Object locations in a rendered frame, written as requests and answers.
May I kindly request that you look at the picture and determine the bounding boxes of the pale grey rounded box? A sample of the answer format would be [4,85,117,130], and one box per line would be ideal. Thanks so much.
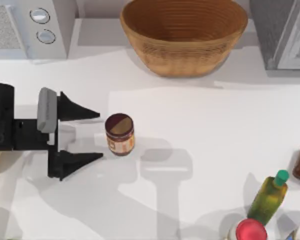
[37,87,59,134]

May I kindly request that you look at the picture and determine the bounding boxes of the brown jar with orange label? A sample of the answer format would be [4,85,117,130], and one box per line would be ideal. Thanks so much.
[104,112,136,157]

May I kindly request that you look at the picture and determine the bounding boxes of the round microwave knob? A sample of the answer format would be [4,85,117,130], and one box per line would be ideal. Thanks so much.
[36,28,57,45]
[29,7,51,25]

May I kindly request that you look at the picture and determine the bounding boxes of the pale microwave oven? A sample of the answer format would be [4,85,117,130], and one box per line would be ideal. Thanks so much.
[0,0,78,61]

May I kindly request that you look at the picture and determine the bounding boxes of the brown woven basket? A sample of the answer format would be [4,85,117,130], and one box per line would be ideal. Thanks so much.
[119,0,249,78]

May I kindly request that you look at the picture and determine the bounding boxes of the white bottle with red cap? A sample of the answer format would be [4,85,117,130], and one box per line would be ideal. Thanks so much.
[227,217,269,240]

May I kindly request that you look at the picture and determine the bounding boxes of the green bottle with green cap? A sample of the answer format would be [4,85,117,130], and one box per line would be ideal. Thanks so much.
[247,169,290,226]

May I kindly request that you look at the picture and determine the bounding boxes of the grey cabinet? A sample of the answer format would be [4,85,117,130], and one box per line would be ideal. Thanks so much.
[249,0,300,71]

